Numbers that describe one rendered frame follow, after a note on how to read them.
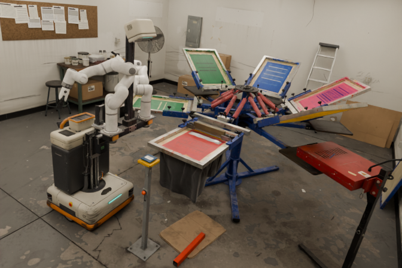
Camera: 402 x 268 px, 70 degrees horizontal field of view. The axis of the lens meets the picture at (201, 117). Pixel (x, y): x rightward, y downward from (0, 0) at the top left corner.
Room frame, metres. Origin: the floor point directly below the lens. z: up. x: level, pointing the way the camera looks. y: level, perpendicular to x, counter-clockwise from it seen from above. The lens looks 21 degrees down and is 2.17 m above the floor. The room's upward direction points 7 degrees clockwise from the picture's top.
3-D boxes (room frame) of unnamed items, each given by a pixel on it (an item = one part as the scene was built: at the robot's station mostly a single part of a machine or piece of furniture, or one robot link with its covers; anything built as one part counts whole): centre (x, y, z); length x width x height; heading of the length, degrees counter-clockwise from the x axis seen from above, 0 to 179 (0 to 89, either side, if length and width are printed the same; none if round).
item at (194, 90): (4.00, -0.17, 0.91); 1.34 x 0.40 x 0.08; 31
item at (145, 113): (2.55, 0.54, 1.21); 0.16 x 0.13 x 0.15; 64
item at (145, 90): (2.53, 0.54, 1.37); 0.13 x 0.10 x 0.16; 117
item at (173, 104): (3.41, 0.39, 1.05); 1.08 x 0.61 x 0.23; 91
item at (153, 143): (2.50, 0.00, 0.97); 0.79 x 0.58 x 0.04; 151
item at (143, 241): (2.07, 0.38, 0.48); 0.22 x 0.22 x 0.96; 61
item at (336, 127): (3.43, -1.18, 0.91); 1.34 x 0.40 x 0.08; 91
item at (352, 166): (2.21, -1.24, 1.06); 0.61 x 0.46 x 0.12; 31
